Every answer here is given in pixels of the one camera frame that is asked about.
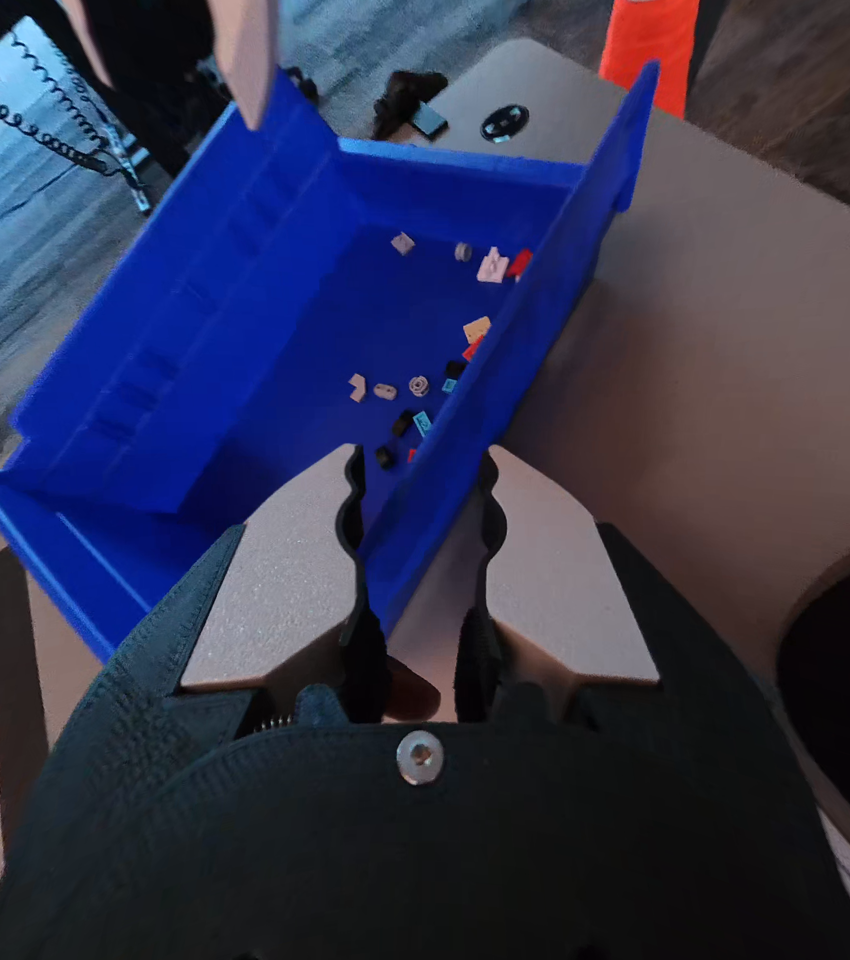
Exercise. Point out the pile of loose lego pieces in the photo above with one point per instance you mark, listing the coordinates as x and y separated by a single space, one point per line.
477 328

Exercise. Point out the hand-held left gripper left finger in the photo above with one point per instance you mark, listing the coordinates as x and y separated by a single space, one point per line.
275 600

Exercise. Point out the blue plastic bin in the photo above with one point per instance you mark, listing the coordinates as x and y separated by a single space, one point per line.
245 262

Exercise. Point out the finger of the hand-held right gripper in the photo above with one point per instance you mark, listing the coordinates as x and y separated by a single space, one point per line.
249 52
87 34

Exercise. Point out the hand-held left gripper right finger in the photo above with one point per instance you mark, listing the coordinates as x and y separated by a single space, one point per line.
567 600

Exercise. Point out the orange cone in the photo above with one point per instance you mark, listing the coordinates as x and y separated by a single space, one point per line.
649 45

